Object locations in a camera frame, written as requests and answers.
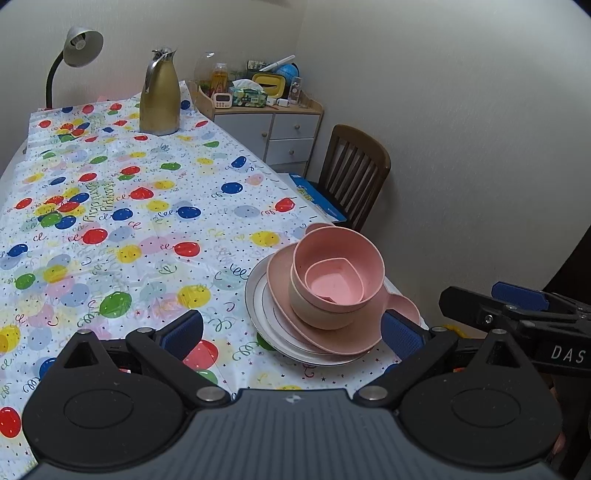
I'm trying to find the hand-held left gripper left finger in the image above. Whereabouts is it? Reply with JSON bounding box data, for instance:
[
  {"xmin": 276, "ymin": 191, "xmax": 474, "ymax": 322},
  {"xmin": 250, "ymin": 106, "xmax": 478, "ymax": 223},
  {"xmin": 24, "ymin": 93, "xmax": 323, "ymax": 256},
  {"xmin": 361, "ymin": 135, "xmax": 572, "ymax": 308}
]
[{"xmin": 55, "ymin": 310, "xmax": 232, "ymax": 409}]

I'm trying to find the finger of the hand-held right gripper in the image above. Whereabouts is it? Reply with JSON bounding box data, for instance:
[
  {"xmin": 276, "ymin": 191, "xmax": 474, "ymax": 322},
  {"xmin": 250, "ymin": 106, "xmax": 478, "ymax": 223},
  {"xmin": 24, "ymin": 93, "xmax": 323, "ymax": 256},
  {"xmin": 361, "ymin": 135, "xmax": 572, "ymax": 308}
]
[
  {"xmin": 438, "ymin": 286, "xmax": 548, "ymax": 334},
  {"xmin": 492, "ymin": 281, "xmax": 591, "ymax": 319}
]

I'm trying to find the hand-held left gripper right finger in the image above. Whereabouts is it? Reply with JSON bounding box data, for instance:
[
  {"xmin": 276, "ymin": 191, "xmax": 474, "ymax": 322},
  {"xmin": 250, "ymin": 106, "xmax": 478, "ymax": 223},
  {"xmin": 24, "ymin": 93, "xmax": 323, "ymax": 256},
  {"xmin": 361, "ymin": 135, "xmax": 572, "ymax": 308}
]
[{"xmin": 353, "ymin": 310, "xmax": 527, "ymax": 409}]

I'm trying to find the large white plate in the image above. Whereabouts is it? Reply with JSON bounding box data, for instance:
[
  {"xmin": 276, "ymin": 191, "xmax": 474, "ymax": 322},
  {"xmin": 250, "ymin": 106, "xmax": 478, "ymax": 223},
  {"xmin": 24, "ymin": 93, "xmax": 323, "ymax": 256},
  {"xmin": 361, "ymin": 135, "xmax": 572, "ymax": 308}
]
[{"xmin": 245, "ymin": 256, "xmax": 375, "ymax": 367}]

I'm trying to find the pink heart-shaped dish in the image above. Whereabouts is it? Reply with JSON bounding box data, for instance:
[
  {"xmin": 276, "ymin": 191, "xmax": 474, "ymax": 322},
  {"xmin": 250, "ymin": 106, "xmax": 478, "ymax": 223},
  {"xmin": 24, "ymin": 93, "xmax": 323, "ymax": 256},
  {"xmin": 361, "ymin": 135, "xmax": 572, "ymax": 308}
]
[{"xmin": 305, "ymin": 257, "xmax": 367, "ymax": 306}]

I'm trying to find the cream bowl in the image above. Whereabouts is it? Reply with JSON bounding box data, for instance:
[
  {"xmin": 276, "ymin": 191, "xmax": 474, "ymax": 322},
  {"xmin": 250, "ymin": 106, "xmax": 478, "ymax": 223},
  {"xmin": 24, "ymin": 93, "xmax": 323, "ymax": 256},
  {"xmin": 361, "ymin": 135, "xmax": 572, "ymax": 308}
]
[{"xmin": 288, "ymin": 272, "xmax": 370, "ymax": 330}]

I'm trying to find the pink bear-shaped plate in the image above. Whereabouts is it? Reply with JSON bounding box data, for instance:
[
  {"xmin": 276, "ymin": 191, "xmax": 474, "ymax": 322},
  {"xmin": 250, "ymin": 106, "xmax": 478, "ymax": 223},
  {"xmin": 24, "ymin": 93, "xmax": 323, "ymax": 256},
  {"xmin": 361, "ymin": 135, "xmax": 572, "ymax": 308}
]
[{"xmin": 267, "ymin": 223, "xmax": 422, "ymax": 355}]

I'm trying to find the pink bowl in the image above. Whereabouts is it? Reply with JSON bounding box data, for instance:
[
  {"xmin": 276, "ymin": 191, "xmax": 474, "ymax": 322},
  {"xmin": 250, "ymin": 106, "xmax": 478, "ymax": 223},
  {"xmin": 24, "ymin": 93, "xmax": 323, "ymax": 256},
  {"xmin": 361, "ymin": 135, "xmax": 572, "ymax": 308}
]
[{"xmin": 291, "ymin": 226, "xmax": 385, "ymax": 311}]

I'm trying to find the balloon print tablecloth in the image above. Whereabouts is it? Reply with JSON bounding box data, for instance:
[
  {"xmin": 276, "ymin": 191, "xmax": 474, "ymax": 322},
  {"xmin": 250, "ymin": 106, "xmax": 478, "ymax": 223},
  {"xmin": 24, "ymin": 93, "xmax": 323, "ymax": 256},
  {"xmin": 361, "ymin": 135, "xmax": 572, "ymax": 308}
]
[{"xmin": 0, "ymin": 80, "xmax": 432, "ymax": 467}]

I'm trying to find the blue cardboard box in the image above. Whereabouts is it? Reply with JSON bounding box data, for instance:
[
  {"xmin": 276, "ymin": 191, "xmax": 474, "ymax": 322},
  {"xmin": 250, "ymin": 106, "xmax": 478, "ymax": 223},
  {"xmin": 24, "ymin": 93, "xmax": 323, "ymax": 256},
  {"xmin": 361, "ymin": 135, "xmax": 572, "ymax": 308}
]
[{"xmin": 286, "ymin": 173, "xmax": 348, "ymax": 223}]

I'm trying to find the dark wooden chair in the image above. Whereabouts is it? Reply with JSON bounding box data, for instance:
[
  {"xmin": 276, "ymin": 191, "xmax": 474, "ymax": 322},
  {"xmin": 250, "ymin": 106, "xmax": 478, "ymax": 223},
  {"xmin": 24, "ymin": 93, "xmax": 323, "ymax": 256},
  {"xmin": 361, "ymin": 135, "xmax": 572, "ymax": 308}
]
[{"xmin": 318, "ymin": 124, "xmax": 392, "ymax": 233}]

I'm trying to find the white drawer cabinet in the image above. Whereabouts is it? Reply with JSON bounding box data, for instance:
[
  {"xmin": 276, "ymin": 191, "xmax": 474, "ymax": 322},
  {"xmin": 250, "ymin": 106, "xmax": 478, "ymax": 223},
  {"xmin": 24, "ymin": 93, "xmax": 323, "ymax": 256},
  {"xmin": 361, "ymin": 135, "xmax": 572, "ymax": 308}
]
[{"xmin": 189, "ymin": 80, "xmax": 325, "ymax": 178}]

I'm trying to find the gold thermos jug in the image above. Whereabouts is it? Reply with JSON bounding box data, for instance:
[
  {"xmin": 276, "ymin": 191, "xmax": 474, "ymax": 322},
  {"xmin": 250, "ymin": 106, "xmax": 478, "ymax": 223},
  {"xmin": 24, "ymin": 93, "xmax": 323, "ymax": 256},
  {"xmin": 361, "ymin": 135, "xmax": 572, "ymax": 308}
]
[{"xmin": 139, "ymin": 47, "xmax": 181, "ymax": 136}]

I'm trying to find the orange juice bottle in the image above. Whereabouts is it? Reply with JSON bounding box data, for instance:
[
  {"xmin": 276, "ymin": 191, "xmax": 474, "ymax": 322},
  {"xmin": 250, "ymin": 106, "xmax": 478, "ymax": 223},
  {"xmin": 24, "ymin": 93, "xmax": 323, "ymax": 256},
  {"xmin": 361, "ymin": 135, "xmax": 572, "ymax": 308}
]
[{"xmin": 210, "ymin": 63, "xmax": 229, "ymax": 95}]

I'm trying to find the yellow tissue box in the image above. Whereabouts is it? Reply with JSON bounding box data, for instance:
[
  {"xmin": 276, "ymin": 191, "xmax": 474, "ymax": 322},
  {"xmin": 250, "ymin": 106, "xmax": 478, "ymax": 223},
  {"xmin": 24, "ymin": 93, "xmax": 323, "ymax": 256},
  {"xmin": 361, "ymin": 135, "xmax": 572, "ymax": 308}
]
[{"xmin": 252, "ymin": 72, "xmax": 289, "ymax": 99}]

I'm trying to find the glass fishbowl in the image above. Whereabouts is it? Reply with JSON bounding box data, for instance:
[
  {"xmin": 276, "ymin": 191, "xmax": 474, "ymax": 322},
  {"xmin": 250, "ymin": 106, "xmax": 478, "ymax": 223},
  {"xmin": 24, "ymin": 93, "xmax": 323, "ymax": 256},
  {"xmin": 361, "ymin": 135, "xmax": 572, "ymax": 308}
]
[{"xmin": 193, "ymin": 51, "xmax": 232, "ymax": 86}]

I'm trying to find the white marker pen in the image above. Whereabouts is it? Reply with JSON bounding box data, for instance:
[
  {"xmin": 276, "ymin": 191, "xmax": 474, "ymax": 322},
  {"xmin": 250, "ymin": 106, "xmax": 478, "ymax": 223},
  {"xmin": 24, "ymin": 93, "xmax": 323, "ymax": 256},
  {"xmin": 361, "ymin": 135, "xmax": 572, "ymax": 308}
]
[{"xmin": 259, "ymin": 54, "xmax": 296, "ymax": 73}]

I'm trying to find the grey desk lamp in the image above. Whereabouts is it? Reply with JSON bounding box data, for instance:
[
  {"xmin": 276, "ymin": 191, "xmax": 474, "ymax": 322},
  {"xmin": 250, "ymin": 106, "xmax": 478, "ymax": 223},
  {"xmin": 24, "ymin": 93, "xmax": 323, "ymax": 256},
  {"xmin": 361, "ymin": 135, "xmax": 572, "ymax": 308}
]
[{"xmin": 45, "ymin": 26, "xmax": 104, "ymax": 110}]

